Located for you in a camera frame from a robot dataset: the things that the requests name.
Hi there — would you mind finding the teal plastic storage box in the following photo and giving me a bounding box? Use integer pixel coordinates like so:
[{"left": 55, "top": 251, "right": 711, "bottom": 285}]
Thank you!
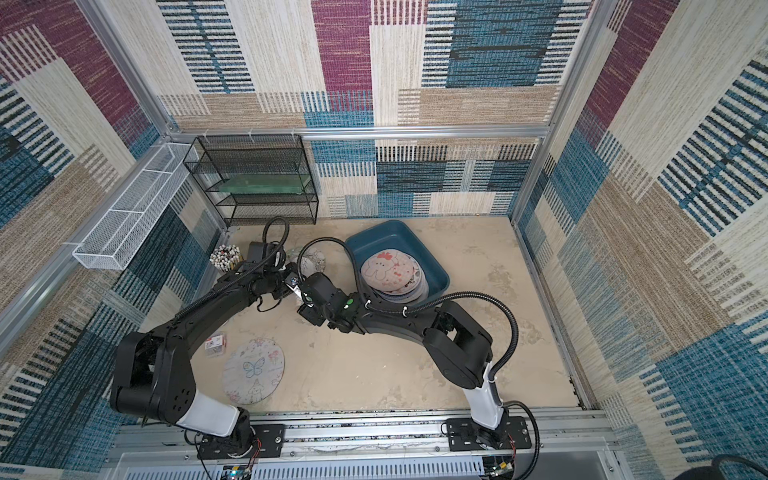
[{"left": 345, "top": 220, "right": 450, "bottom": 301}]

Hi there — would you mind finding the white wire mesh basket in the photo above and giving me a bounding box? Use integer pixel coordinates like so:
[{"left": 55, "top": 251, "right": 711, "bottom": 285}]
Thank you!
[{"left": 72, "top": 143, "right": 190, "bottom": 271}]

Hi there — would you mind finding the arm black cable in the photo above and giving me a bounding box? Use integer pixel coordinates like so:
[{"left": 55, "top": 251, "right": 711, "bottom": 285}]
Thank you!
[
  {"left": 173, "top": 215, "right": 292, "bottom": 325},
  {"left": 295, "top": 236, "right": 541, "bottom": 480}
]

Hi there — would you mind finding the pink checkered bunny coaster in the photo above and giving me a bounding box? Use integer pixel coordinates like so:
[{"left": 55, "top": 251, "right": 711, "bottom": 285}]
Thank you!
[{"left": 361, "top": 249, "right": 417, "bottom": 295}]

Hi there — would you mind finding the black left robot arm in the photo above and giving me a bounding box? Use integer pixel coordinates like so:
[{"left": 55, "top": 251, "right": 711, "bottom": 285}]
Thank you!
[{"left": 110, "top": 262, "right": 296, "bottom": 443}]

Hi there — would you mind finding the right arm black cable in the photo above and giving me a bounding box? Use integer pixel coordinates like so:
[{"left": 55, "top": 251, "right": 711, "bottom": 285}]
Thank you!
[{"left": 295, "top": 236, "right": 541, "bottom": 480}]

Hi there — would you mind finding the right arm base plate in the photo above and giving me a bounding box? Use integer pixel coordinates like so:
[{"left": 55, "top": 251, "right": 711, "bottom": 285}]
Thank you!
[{"left": 441, "top": 416, "right": 533, "bottom": 451}]

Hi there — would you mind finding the white butterfly coaster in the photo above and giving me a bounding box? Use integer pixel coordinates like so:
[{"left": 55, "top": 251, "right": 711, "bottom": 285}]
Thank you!
[{"left": 222, "top": 338, "right": 285, "bottom": 406}]

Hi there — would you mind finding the green white cabbage coaster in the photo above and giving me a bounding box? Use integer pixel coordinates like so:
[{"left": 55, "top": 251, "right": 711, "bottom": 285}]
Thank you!
[{"left": 287, "top": 246, "right": 326, "bottom": 277}]

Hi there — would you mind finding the red rose floral coaster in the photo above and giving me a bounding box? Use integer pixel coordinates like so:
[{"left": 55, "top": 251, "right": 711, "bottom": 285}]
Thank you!
[{"left": 381, "top": 268, "right": 429, "bottom": 304}]

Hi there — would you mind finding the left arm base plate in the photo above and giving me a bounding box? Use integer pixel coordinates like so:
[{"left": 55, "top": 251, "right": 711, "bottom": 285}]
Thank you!
[{"left": 197, "top": 424, "right": 286, "bottom": 460}]

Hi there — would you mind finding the small clear plastic box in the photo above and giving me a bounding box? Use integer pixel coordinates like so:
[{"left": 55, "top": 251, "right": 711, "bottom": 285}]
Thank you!
[{"left": 203, "top": 333, "right": 227, "bottom": 358}]

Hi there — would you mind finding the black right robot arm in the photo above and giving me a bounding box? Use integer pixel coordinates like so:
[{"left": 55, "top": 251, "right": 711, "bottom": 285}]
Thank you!
[{"left": 298, "top": 273, "right": 503, "bottom": 431}]

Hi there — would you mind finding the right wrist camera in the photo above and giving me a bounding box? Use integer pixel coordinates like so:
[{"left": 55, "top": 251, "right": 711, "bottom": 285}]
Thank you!
[{"left": 284, "top": 272, "right": 304, "bottom": 303}]

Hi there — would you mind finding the black wire mesh shelf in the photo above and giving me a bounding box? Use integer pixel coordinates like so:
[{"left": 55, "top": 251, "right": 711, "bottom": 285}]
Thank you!
[{"left": 183, "top": 134, "right": 319, "bottom": 227}]

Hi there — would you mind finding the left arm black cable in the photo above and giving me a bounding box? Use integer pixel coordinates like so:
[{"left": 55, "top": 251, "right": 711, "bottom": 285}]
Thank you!
[{"left": 173, "top": 215, "right": 292, "bottom": 325}]

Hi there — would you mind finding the cup of coloured pencils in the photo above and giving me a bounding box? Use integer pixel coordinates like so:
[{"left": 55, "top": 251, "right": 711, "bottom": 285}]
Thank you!
[{"left": 209, "top": 245, "right": 243, "bottom": 273}]

